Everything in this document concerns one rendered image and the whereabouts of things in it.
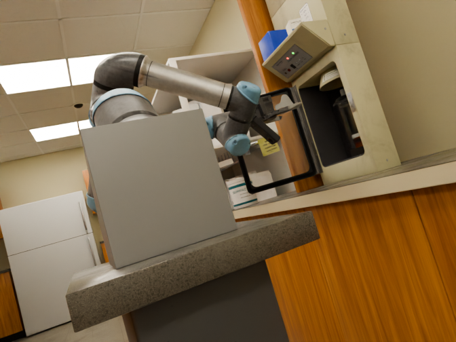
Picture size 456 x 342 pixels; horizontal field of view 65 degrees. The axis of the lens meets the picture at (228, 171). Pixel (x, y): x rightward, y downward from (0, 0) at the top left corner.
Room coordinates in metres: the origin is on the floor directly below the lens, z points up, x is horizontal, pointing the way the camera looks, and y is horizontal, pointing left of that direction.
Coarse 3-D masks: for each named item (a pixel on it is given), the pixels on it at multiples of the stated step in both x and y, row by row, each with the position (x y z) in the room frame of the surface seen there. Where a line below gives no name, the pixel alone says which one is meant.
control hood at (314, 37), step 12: (300, 24) 1.20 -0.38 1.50; (312, 24) 1.21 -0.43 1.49; (324, 24) 1.23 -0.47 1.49; (288, 36) 1.27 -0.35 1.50; (300, 36) 1.25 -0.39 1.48; (312, 36) 1.22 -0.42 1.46; (324, 36) 1.22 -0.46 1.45; (276, 48) 1.37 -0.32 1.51; (288, 48) 1.33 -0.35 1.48; (312, 48) 1.28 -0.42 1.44; (324, 48) 1.25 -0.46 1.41; (276, 60) 1.42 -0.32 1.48; (312, 60) 1.34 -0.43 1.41; (276, 72) 1.49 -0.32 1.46; (300, 72) 1.43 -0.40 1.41
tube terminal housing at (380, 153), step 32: (288, 0) 1.39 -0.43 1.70; (320, 0) 1.24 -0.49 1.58; (352, 32) 1.27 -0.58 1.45; (320, 64) 1.34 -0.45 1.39; (352, 64) 1.25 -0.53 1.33; (352, 96) 1.24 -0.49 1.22; (384, 128) 1.27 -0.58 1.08; (320, 160) 1.51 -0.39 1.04; (352, 160) 1.33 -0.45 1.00; (384, 160) 1.25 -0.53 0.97
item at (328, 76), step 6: (336, 66) 1.34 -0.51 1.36; (324, 72) 1.38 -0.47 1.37; (330, 72) 1.35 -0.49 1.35; (336, 72) 1.33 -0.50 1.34; (324, 78) 1.37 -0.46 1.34; (330, 78) 1.34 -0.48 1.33; (336, 78) 1.33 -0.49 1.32; (324, 84) 1.37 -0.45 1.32; (330, 84) 1.48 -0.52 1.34; (336, 84) 1.48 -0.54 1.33; (342, 84) 1.48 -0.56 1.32; (324, 90) 1.47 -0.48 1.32
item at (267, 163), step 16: (288, 112) 1.52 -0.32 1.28; (272, 128) 1.52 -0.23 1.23; (288, 128) 1.52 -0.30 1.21; (256, 144) 1.52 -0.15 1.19; (288, 144) 1.52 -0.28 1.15; (256, 160) 1.52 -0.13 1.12; (272, 160) 1.52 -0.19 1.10; (288, 160) 1.52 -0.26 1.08; (304, 160) 1.52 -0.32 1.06; (256, 176) 1.52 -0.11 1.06; (272, 176) 1.52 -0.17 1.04; (288, 176) 1.52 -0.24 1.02
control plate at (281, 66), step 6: (294, 48) 1.31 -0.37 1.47; (300, 48) 1.30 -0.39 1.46; (288, 54) 1.36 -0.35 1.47; (294, 54) 1.34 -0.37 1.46; (300, 54) 1.33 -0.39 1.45; (306, 54) 1.32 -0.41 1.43; (282, 60) 1.40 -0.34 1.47; (288, 60) 1.39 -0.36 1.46; (294, 60) 1.37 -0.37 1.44; (306, 60) 1.34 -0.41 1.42; (276, 66) 1.45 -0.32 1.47; (282, 66) 1.44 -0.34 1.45; (288, 66) 1.42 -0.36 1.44; (300, 66) 1.39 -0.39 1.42; (282, 72) 1.47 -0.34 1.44; (288, 72) 1.45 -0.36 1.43; (294, 72) 1.43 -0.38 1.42
